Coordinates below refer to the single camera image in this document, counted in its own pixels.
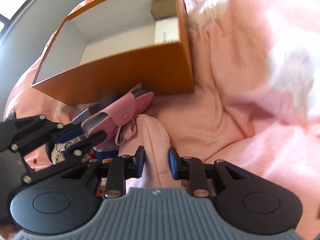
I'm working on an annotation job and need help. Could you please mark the metal keyring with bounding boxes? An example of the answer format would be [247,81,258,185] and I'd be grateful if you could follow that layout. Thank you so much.
[51,141,75,165]

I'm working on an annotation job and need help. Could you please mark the small brown cardboard box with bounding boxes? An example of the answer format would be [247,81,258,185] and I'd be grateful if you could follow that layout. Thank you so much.
[150,0,176,21]

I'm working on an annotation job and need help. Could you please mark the pink leather key case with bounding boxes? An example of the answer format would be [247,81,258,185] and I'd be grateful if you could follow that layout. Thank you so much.
[81,84,154,152]

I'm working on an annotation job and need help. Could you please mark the orange cardboard storage box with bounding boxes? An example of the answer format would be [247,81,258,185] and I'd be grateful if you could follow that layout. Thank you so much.
[32,0,194,105]

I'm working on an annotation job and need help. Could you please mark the pink patterned duvet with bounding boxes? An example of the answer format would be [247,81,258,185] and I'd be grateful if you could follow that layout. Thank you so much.
[3,0,320,240]

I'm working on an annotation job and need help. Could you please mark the white small box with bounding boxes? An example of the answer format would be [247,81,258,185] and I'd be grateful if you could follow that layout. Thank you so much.
[155,17,180,44]

